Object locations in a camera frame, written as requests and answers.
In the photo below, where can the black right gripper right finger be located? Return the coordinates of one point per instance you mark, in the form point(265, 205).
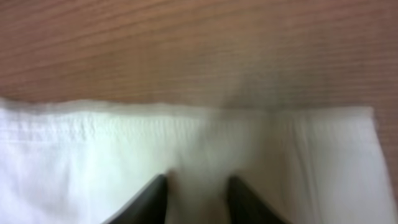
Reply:
point(245, 207)

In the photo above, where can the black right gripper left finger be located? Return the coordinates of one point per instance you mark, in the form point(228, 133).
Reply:
point(149, 207)

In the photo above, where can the beige khaki shorts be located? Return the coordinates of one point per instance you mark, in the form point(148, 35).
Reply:
point(84, 161)

